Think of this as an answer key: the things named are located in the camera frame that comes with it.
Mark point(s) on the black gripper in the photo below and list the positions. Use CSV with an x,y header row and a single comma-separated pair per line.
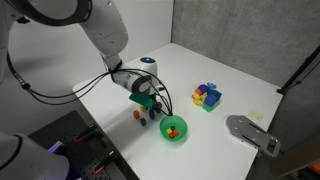
x,y
157,106

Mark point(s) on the small blue block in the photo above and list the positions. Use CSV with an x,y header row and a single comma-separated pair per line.
x,y
152,114

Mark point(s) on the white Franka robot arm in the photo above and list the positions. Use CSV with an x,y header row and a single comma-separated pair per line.
x,y
106,30

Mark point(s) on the small yellow block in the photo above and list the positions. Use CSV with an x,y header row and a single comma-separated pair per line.
x,y
169,131
143,108

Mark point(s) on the small dark green block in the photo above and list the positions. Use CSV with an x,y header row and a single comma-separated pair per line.
x,y
143,122
173,127

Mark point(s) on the small orange block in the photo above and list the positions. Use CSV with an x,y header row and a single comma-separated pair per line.
x,y
171,135
136,114

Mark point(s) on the green plastic bowl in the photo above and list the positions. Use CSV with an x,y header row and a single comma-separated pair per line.
x,y
173,130

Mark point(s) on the small red block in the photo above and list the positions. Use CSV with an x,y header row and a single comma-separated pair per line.
x,y
176,133

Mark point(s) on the pile of colourful toys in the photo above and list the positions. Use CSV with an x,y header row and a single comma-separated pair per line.
x,y
206,96

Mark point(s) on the black orange clamp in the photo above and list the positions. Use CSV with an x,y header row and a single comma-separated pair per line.
x,y
104,163
85,133

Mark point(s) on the black perforated base board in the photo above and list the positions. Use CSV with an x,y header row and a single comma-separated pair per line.
x,y
76,150

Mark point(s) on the pale yellow sticky note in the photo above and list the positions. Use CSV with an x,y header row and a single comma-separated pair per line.
x,y
256,115

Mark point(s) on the grey metal mounting plate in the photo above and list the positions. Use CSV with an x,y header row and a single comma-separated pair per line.
x,y
253,135

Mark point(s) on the black tripod stand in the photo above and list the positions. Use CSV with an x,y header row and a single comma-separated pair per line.
x,y
300,70

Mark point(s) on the colourful compartment toy bin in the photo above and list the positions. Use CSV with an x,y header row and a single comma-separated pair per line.
x,y
309,169

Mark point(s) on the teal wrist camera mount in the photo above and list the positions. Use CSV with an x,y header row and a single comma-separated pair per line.
x,y
141,99

